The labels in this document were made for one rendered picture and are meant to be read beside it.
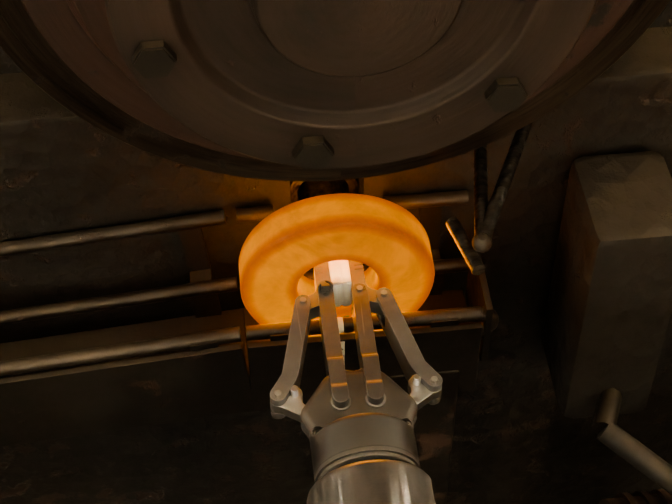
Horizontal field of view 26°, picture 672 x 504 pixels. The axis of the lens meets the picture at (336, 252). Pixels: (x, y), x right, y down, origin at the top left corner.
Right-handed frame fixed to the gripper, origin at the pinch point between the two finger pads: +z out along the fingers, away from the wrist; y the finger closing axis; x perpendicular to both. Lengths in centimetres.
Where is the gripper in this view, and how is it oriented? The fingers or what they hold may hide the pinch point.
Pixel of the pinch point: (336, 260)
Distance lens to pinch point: 114.4
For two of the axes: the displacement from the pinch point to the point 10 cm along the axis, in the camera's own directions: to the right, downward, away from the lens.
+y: 9.9, -0.8, 0.7
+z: -1.1, -7.7, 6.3
